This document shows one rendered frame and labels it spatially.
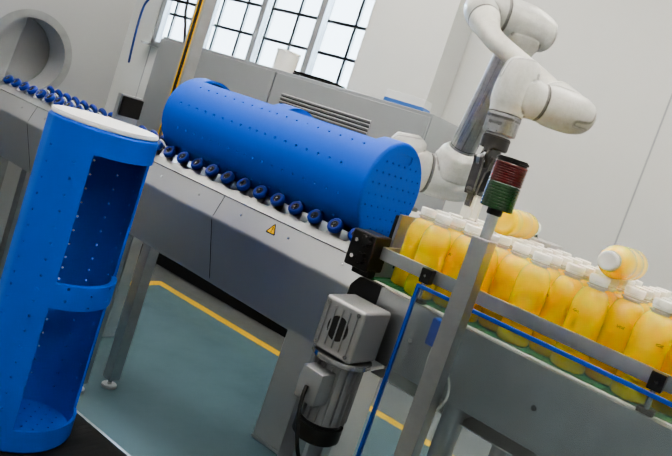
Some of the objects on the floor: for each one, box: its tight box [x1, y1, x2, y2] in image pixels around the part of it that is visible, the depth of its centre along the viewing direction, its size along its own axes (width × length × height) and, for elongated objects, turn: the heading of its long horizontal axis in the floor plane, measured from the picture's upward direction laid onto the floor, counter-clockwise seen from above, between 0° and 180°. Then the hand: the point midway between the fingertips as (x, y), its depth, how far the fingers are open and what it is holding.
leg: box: [0, 169, 31, 279], centre depth 312 cm, size 6×6×63 cm
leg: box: [101, 243, 159, 390], centre depth 254 cm, size 6×6×63 cm
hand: (471, 208), depth 178 cm, fingers closed on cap, 4 cm apart
